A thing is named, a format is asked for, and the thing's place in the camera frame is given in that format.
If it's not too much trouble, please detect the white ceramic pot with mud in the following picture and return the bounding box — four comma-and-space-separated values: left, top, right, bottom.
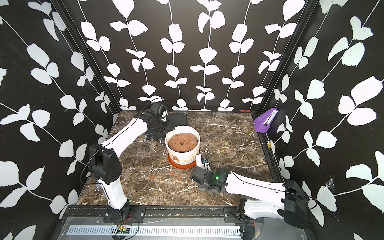
165, 126, 201, 165

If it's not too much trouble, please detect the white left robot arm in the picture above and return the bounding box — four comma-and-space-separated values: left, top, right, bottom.
88, 103, 174, 210

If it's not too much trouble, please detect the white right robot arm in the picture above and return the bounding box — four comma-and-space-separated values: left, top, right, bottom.
190, 166, 310, 229

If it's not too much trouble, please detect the orange pot saucer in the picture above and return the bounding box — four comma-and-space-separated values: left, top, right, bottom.
168, 155, 196, 170

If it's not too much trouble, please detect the black hard case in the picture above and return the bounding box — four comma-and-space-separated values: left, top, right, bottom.
167, 112, 188, 129

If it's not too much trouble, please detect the white perforated cable strip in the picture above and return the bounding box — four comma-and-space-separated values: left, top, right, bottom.
64, 225, 241, 238

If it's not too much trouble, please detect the purple wall bracket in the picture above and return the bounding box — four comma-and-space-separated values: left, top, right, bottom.
253, 108, 278, 133

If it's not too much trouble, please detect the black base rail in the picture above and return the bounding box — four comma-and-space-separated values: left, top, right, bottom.
62, 205, 264, 226

